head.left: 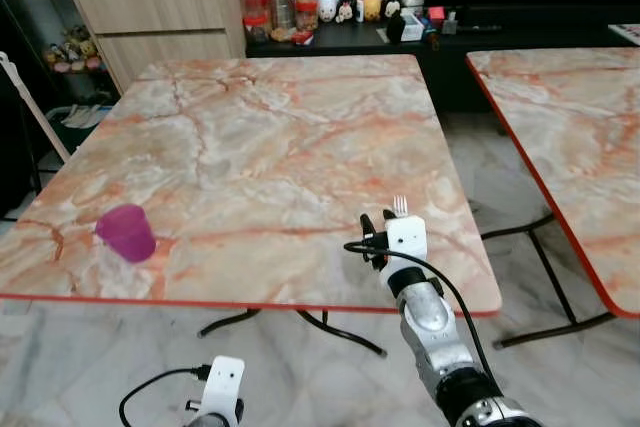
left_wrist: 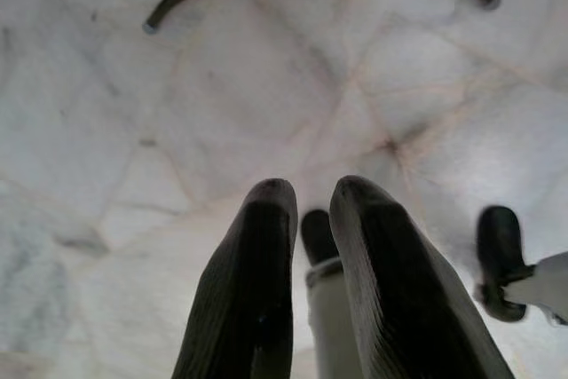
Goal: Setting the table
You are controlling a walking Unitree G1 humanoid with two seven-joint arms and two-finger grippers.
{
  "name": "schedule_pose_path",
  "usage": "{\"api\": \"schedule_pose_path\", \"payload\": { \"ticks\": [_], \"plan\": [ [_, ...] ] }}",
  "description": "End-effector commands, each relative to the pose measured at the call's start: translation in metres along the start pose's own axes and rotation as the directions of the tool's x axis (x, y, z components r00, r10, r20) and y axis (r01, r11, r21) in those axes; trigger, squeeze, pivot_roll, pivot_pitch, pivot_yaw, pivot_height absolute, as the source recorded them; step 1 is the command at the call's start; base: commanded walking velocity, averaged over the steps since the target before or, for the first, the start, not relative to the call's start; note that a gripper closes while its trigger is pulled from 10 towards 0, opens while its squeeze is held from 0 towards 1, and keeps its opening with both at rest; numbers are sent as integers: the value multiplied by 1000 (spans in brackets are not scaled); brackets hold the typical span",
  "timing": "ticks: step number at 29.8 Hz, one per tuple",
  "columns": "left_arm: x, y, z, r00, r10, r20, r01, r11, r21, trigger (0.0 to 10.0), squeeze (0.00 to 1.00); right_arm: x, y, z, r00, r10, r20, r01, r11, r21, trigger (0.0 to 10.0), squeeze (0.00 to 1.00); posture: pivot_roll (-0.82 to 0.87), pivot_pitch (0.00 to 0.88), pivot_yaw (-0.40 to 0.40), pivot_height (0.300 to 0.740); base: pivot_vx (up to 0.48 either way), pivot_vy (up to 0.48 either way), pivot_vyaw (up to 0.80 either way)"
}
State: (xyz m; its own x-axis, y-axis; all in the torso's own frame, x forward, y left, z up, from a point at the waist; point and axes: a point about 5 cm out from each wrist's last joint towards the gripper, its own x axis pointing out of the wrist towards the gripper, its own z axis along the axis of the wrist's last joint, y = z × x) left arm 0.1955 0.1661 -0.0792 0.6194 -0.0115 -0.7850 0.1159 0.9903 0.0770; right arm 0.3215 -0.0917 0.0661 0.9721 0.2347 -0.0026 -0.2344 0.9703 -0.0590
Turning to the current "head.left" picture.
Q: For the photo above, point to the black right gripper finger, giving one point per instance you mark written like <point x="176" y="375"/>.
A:
<point x="390" y="216"/>
<point x="369" y="227"/>

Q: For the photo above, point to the silver metal fork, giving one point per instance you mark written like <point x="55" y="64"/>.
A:
<point x="400" y="206"/>

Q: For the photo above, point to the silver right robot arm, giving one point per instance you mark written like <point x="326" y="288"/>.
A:
<point x="432" y="332"/>

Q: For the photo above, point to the white cardboard box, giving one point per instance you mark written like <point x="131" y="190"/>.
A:
<point x="414" y="26"/>

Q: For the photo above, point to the small grey gadget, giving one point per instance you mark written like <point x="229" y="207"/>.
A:
<point x="450" y="24"/>

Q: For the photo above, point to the small red box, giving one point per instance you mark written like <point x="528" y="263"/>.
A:
<point x="436" y="14"/>

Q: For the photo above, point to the purple plastic cup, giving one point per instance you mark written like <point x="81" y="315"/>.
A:
<point x="126" y="234"/>

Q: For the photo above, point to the yellow plush toy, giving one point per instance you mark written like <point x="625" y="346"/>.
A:
<point x="371" y="6"/>

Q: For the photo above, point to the black and white plush toy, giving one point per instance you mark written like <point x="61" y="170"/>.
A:
<point x="347" y="9"/>

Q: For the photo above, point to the small jar red lid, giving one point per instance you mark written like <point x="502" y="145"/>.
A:
<point x="256" y="29"/>
<point x="307" y="15"/>

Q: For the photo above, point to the large clear jar red lid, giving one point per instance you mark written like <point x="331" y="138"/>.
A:
<point x="281" y="2"/>

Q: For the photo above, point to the light wooden drawer cabinet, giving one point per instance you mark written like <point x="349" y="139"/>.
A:
<point x="160" y="22"/>

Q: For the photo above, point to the printed magazine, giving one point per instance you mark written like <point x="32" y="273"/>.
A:
<point x="626" y="34"/>

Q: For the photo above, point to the white wooden stick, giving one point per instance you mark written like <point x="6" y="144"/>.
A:
<point x="35" y="107"/>

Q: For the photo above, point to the glass display shelf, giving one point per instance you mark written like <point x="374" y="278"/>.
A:
<point x="55" y="17"/>

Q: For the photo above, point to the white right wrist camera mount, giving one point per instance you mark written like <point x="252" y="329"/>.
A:
<point x="407" y="239"/>

